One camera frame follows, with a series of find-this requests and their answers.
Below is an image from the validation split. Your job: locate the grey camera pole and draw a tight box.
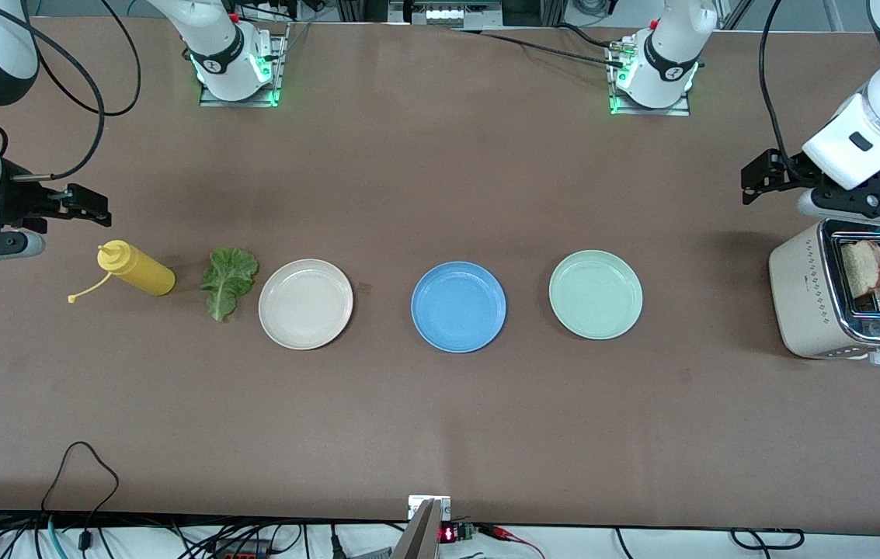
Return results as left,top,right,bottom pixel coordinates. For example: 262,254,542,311
389,499,443,559

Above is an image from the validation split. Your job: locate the yellow mustard squeeze bottle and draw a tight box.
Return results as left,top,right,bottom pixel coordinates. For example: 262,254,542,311
68,240,176,304

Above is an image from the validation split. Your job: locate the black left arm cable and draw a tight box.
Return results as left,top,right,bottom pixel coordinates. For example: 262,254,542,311
758,0,810,187

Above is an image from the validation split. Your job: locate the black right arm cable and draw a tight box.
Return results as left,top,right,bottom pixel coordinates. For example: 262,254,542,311
0,0,142,182

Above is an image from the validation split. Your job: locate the black cable to arm base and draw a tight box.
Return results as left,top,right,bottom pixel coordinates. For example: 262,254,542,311
451,26,628,69

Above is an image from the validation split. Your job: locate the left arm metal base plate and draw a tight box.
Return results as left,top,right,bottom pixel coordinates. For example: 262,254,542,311
608,39,692,117

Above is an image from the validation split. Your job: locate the black looped thin cable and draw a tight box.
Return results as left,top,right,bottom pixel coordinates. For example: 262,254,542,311
40,441,120,536

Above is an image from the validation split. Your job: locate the cream and chrome toaster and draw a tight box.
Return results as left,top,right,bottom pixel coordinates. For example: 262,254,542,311
768,219,880,366

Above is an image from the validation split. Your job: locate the grey device with light strip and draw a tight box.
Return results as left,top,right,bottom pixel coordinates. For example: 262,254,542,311
389,0,504,29

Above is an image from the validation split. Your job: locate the blue round plate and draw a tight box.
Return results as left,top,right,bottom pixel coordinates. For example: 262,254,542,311
411,261,507,354

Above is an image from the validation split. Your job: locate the small white bracket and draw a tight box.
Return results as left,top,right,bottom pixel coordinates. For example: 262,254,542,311
408,495,452,521

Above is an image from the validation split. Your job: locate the black coiled cable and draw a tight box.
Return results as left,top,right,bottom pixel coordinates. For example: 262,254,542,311
730,527,805,551

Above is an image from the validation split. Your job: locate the green lettuce leaf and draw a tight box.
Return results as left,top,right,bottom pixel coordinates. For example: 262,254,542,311
200,247,260,323

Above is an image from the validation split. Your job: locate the red wire pair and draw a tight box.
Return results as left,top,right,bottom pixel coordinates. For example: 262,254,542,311
478,523,546,559

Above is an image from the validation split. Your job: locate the light green round plate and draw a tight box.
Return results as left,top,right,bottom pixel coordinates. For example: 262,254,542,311
548,249,644,341

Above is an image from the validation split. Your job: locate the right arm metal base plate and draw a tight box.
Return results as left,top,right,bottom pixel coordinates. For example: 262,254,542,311
199,23,283,108

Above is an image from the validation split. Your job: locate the beige round plate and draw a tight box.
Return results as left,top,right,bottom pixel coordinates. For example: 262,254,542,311
258,259,354,351

